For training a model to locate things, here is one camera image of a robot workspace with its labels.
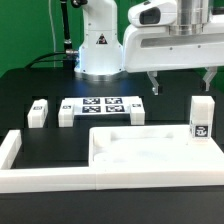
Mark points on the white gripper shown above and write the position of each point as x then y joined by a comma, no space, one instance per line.
174,34

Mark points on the white desk top tray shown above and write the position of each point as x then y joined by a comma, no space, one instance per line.
151,145

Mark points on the black tag marker plate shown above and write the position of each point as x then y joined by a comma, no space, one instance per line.
101,106

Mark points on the white U-shaped obstacle fence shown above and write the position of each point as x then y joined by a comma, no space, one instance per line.
98,177

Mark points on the black post with connector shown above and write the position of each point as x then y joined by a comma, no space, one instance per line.
68,61

